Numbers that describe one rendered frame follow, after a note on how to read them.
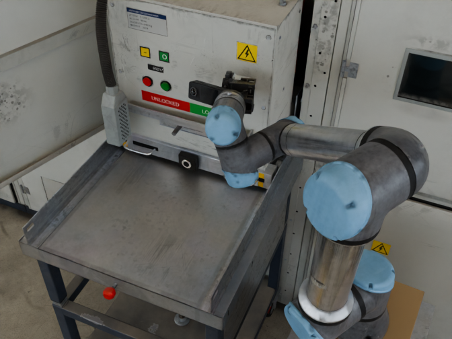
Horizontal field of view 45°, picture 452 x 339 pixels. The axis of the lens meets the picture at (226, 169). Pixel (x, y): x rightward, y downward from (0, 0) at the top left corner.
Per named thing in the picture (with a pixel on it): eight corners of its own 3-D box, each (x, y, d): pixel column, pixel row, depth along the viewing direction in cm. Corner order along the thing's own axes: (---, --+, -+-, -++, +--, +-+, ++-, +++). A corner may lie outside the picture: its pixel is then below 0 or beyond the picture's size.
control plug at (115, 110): (120, 147, 165) (113, 99, 154) (106, 143, 167) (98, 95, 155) (133, 133, 171) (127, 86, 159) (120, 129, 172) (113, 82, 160)
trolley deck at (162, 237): (222, 331, 137) (223, 317, 133) (23, 254, 155) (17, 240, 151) (301, 168, 184) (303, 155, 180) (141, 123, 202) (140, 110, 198)
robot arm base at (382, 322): (397, 310, 138) (404, 288, 131) (373, 358, 129) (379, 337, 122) (342, 283, 144) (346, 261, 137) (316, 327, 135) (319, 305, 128)
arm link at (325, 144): (453, 114, 89) (282, 105, 131) (407, 141, 84) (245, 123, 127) (466, 177, 92) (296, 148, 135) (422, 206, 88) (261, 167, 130)
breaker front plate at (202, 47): (262, 176, 163) (274, 30, 131) (123, 135, 177) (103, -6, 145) (264, 173, 164) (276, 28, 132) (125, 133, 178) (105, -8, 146)
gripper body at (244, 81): (254, 105, 139) (250, 122, 128) (221, 102, 140) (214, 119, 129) (256, 76, 136) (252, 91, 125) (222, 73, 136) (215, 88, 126)
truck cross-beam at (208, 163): (270, 190, 165) (272, 175, 161) (117, 144, 180) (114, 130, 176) (275, 179, 169) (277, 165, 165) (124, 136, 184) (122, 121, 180)
